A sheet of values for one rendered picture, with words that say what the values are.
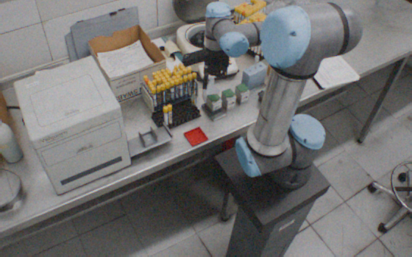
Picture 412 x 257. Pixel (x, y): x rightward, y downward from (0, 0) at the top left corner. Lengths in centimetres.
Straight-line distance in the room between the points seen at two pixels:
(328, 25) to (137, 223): 170
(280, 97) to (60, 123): 61
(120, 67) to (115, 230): 99
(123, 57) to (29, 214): 76
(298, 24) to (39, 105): 78
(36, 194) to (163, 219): 102
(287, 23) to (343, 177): 191
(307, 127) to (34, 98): 81
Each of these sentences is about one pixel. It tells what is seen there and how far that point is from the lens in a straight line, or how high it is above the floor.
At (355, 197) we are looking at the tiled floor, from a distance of 247.
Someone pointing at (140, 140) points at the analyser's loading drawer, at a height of 92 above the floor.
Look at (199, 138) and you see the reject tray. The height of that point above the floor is 88.
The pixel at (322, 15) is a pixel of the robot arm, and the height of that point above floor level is 158.
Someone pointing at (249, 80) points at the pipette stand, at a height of 95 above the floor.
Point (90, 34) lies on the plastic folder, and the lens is 168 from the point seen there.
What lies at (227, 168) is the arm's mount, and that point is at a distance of 122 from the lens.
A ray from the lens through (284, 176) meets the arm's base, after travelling 119.
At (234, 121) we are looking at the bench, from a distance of 144.
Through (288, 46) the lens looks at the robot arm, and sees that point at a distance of 70.
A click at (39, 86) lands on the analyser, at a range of 122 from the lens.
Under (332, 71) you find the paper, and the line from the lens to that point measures 176.
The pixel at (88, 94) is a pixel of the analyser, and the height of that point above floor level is 117.
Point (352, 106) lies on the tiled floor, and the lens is 301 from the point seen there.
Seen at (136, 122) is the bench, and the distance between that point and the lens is 144.
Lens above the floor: 195
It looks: 48 degrees down
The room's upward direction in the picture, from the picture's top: 5 degrees clockwise
